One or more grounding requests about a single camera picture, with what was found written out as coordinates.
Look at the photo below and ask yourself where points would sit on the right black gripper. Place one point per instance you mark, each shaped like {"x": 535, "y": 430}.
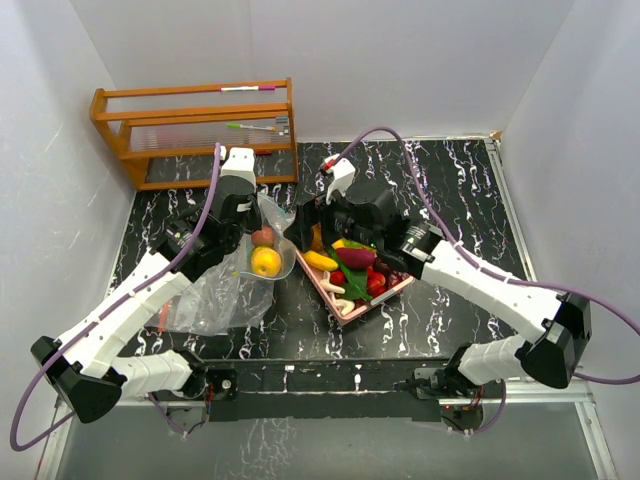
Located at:
{"x": 307, "y": 215}

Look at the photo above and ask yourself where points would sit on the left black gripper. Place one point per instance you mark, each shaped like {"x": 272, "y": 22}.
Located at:
{"x": 254, "y": 218}

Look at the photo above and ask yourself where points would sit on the blue zipper clear bag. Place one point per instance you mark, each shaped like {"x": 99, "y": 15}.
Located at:
{"x": 279, "y": 220}

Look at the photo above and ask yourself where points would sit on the red apple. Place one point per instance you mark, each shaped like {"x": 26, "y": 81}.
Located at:
{"x": 264, "y": 237}

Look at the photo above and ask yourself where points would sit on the yellow orange fruit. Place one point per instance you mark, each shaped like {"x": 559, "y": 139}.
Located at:
{"x": 266, "y": 262}

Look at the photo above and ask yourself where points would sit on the purple sweet potato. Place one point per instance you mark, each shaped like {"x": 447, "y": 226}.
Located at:
{"x": 356, "y": 258}

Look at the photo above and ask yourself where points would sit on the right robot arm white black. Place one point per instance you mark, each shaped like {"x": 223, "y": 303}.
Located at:
{"x": 551, "y": 329}

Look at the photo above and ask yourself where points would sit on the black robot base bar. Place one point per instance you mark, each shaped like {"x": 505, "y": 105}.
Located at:
{"x": 408, "y": 388}

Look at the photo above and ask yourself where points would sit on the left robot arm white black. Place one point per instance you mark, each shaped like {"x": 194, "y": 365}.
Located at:
{"x": 84, "y": 366}

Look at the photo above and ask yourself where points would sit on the red zipper clear bag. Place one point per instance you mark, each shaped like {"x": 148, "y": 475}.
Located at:
{"x": 223, "y": 298}

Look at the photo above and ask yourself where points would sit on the yellow banana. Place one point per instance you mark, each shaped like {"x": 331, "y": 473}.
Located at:
{"x": 319, "y": 261}

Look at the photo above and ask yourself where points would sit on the pink plastic basket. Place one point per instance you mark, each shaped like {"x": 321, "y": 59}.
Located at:
{"x": 346, "y": 311}

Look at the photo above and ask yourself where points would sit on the green cap marker pen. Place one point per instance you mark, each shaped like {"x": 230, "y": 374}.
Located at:
{"x": 232, "y": 125}

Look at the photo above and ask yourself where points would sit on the green leaf vegetable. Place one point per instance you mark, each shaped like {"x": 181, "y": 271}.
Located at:
{"x": 356, "y": 280}

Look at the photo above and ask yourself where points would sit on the wooden shelf rack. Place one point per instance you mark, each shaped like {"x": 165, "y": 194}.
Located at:
{"x": 142, "y": 125}

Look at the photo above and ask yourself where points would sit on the red strawberry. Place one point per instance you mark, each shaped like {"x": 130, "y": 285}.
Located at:
{"x": 376, "y": 284}

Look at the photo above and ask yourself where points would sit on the dark red plum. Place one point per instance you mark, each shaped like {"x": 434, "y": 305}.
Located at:
{"x": 393, "y": 278}

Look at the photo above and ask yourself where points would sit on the pink white marker pen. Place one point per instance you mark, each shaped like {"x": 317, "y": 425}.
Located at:
{"x": 248, "y": 88}

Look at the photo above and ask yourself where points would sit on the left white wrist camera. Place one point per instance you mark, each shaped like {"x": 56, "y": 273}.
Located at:
{"x": 240, "y": 162}

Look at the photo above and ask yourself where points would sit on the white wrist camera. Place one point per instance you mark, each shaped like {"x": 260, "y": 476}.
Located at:
{"x": 240, "y": 162}
{"x": 342, "y": 173}

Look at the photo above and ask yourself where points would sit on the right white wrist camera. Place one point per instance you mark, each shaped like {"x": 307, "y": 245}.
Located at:
{"x": 342, "y": 173}

